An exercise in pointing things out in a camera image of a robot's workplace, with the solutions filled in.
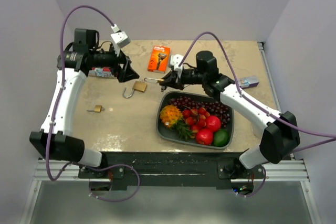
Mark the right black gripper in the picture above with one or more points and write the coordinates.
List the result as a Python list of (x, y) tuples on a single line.
[(170, 80)]

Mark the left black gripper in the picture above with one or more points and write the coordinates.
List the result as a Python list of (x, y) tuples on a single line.
[(126, 73)]

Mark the small brass padlock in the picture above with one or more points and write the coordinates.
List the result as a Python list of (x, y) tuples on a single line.
[(96, 109), (153, 80)]

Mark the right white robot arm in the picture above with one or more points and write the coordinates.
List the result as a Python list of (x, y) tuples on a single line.
[(277, 131)]

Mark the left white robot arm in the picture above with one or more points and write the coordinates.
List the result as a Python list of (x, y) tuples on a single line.
[(55, 139)]

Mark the large brass padlock centre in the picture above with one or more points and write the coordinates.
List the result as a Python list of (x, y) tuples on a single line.
[(138, 86)]

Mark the red toothpaste box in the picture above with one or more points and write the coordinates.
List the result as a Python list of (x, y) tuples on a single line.
[(104, 72)]

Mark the orange razor box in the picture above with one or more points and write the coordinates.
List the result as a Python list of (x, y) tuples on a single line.
[(159, 59)]

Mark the orange horned melon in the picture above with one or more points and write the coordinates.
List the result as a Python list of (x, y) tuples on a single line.
[(170, 116)]

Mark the green pineapple leaf top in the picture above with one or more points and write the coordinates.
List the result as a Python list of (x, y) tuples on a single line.
[(183, 130)]

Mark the grey fruit tray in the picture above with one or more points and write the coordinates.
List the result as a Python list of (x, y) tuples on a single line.
[(172, 135)]

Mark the dark red grapes bunch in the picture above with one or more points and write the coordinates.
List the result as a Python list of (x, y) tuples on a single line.
[(223, 112)]

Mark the upper red pomegranate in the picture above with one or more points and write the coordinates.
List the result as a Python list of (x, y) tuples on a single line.
[(213, 123)]

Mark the red pomegranate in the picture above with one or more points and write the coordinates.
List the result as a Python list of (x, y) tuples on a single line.
[(213, 123), (204, 137)]

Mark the lower red pomegranate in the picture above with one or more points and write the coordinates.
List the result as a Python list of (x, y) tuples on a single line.
[(204, 137)]

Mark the green avocado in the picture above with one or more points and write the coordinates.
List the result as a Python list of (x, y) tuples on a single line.
[(221, 138)]

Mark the purple toothpaste box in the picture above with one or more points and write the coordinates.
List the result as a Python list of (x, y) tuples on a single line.
[(248, 82)]

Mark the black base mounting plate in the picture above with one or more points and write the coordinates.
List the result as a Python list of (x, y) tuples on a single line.
[(167, 169)]

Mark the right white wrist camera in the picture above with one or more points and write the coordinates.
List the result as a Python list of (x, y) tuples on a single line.
[(174, 63)]

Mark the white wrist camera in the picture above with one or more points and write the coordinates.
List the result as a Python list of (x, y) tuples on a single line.
[(118, 37), (174, 63)]

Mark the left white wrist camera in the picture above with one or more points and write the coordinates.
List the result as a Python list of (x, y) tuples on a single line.
[(118, 37)]

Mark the aluminium frame rail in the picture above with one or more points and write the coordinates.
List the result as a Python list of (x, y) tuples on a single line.
[(285, 171)]

